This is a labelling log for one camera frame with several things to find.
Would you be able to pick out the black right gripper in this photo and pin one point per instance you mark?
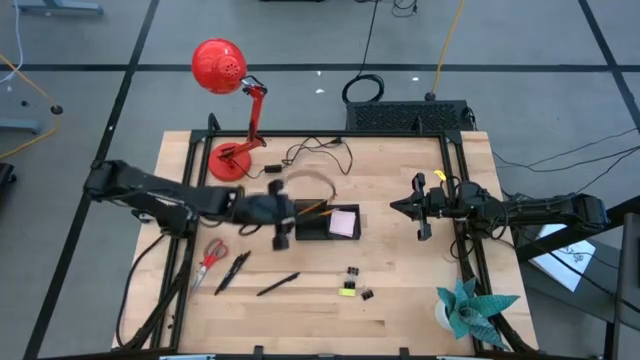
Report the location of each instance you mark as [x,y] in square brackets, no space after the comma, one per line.
[437,202]

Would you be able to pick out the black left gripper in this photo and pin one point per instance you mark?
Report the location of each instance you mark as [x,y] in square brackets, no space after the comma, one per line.
[260,209]

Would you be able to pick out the black mesh desk organizer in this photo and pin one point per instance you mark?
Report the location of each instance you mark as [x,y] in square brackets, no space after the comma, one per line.
[320,230]

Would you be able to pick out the pink sticky note pad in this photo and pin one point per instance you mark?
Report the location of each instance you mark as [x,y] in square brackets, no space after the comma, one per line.
[342,223]

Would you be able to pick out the black pen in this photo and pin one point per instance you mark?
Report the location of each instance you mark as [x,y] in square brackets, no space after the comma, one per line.
[225,280]
[278,284]
[240,261]

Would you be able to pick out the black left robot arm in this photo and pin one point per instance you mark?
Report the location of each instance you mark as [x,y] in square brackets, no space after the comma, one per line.
[150,192]

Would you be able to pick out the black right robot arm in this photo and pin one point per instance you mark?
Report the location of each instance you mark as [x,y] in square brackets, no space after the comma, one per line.
[540,207]

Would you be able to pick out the yellow tag on gripper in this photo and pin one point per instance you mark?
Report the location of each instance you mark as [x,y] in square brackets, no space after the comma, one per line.
[440,175]

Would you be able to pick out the black perforated metal box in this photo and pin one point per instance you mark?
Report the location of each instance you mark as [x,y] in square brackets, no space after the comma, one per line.
[405,116]

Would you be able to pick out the teal paper plant white pot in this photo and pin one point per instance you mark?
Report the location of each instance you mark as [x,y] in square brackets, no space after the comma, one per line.
[470,315]

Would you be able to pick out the silver mounting plate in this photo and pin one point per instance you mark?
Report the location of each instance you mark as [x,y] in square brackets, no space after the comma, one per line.
[144,216]

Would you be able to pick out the white paper sheet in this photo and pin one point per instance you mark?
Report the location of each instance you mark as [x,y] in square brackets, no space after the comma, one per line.
[565,260]

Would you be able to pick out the red desk lamp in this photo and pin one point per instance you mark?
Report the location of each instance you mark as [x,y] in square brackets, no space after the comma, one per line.
[218,65]

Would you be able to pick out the black diagonal metal beam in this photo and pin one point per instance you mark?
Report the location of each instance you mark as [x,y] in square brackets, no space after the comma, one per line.
[575,240]

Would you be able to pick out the grey metal stand base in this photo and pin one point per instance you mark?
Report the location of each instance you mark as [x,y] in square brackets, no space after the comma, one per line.
[60,7]
[20,126]

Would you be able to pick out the black caster wheel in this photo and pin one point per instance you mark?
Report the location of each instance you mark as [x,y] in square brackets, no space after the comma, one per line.
[5,177]

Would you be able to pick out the black metal table frame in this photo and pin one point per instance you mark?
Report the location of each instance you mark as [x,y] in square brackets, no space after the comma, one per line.
[325,133]

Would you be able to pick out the small black cube camera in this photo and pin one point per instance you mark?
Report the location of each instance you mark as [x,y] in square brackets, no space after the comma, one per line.
[258,350]

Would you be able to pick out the grey metal post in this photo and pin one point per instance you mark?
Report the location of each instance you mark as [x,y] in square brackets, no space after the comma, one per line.
[630,280]

